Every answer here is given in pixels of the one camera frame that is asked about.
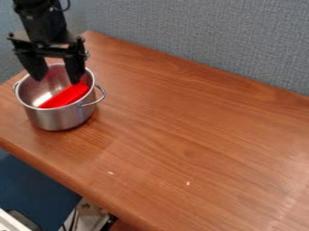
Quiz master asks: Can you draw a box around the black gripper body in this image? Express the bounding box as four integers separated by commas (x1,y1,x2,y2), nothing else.
8,5,88,60

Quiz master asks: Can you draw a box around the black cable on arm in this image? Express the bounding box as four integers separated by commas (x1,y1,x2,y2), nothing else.
57,0,72,13

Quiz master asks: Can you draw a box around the stainless steel pot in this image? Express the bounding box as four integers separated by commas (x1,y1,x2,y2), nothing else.
13,63,106,131

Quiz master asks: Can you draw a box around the white object at corner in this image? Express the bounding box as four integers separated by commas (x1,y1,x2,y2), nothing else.
0,208,28,231

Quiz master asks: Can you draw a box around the metal table leg frame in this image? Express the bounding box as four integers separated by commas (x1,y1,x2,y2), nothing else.
57,198,118,231

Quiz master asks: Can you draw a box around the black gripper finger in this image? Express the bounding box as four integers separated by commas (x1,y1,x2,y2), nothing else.
17,52,48,81
64,56,86,85

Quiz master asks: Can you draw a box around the red rectangular block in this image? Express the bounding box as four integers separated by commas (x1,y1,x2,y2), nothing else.
39,81,90,108

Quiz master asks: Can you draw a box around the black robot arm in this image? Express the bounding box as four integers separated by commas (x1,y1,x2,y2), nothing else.
7,0,88,84

